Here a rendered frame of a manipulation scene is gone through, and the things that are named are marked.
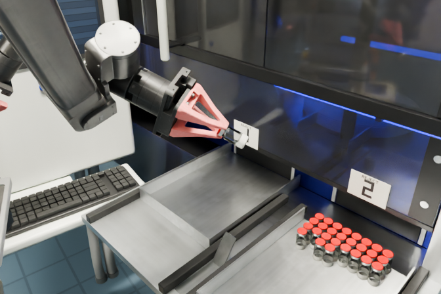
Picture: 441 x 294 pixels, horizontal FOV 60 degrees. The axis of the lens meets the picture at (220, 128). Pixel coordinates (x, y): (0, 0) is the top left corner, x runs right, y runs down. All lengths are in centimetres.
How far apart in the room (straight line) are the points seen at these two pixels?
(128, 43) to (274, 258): 55
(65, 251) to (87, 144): 107
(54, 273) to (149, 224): 127
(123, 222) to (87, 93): 51
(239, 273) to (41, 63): 57
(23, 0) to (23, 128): 88
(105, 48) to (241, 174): 68
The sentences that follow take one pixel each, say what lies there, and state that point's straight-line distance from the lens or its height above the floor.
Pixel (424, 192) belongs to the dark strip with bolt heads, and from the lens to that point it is 82.
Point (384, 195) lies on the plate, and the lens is 86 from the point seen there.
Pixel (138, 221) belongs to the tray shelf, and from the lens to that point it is 96.
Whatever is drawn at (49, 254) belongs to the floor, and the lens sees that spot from 228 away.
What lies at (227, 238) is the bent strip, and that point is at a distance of 83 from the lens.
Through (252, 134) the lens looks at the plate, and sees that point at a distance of 99.
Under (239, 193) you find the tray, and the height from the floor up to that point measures 88.
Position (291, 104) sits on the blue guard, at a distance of 89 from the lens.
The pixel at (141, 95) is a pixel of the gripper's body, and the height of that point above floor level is 129.
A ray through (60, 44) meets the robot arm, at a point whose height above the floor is 140.
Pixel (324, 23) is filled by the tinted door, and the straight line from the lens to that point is 81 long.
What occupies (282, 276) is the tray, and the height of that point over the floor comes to 88.
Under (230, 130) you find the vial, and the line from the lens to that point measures 57.
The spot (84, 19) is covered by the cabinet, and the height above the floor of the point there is 128.
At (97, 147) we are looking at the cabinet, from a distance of 131.
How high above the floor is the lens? 150
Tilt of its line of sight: 27 degrees down
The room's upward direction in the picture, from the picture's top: straight up
